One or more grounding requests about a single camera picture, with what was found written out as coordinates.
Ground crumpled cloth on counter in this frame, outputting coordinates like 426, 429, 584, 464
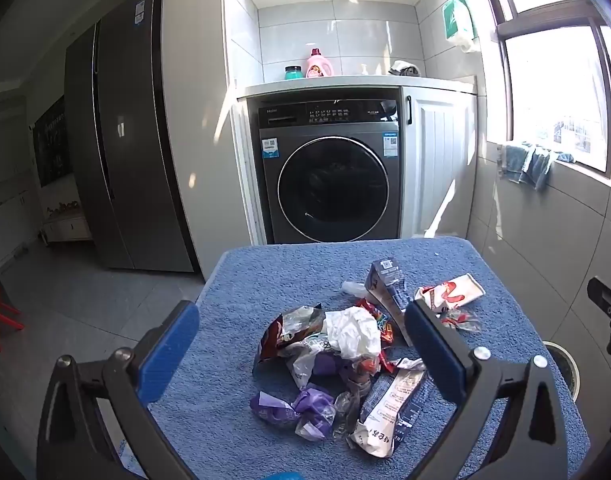
388, 60, 425, 77

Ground blue towel on windowsill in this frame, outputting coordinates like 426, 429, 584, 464
499, 142, 576, 191

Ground grey front-load washing machine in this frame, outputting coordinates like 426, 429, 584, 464
258, 99, 402, 244

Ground dark grey refrigerator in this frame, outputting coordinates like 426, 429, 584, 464
64, 0, 195, 273

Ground long white blue package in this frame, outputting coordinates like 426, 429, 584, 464
348, 367, 429, 458

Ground white tissue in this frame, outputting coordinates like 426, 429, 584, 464
325, 306, 382, 361

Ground round metal trash bin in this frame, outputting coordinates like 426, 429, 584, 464
543, 341, 581, 403

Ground black wall board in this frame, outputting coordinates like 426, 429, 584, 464
33, 95, 74, 188

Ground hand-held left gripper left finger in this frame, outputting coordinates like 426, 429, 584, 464
36, 300, 201, 480

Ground window frame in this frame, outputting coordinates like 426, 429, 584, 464
478, 0, 611, 183

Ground white printed plastic wrapper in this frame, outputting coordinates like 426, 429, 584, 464
286, 337, 346, 391

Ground red candy wrapper clear ends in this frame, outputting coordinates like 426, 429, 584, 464
438, 307, 481, 333

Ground clear plastic wrapper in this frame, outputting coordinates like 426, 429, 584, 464
330, 377, 373, 441

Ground white panelled cabinet door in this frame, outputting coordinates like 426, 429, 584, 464
401, 87, 479, 238

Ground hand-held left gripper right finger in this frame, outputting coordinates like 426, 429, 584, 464
404, 299, 571, 480

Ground red orange snack wrapper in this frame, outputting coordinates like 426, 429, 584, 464
355, 299, 396, 346

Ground blue milk carton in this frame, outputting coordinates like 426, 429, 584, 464
364, 257, 416, 346

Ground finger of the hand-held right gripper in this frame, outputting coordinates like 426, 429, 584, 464
587, 276, 611, 356

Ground white red wrapper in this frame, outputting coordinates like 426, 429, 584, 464
416, 273, 486, 313

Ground purple plastic wrapper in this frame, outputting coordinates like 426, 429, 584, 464
250, 391, 300, 428
292, 384, 337, 442

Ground white low cabinet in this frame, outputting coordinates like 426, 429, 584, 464
40, 200, 94, 246

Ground green white hanging bag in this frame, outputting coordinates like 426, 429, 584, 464
442, 0, 479, 53

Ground pink detergent bottle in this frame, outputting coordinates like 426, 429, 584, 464
306, 48, 335, 79

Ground blue terry table towel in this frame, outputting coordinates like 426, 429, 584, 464
120, 237, 591, 480

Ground brown red snack bag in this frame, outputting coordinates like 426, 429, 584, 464
253, 305, 326, 376

